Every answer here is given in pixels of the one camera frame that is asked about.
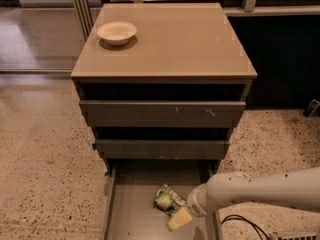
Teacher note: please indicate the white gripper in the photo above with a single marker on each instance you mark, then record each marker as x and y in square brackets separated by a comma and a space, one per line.
[193, 201]

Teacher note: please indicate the green jalapeno chip bag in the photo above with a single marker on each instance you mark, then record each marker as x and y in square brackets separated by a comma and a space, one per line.
[168, 200]

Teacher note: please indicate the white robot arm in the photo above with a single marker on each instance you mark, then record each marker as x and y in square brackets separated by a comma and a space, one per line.
[296, 189]

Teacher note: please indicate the grey open bottom drawer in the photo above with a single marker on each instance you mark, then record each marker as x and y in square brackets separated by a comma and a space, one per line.
[130, 214]

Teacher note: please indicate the grey middle drawer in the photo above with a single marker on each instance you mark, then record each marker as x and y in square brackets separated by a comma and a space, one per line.
[162, 149]

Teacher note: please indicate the grey drawer cabinet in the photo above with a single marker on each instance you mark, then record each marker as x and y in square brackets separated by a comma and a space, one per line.
[181, 52]

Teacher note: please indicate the grey top drawer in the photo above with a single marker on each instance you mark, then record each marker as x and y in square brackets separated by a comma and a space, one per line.
[225, 114]

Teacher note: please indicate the metal floor vent grille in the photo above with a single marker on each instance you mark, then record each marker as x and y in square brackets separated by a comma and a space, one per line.
[293, 236]

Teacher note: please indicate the small dark floor object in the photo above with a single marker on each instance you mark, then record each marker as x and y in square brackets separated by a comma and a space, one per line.
[311, 108]

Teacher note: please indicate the white paper bowl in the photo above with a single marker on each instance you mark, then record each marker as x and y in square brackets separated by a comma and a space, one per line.
[117, 33]

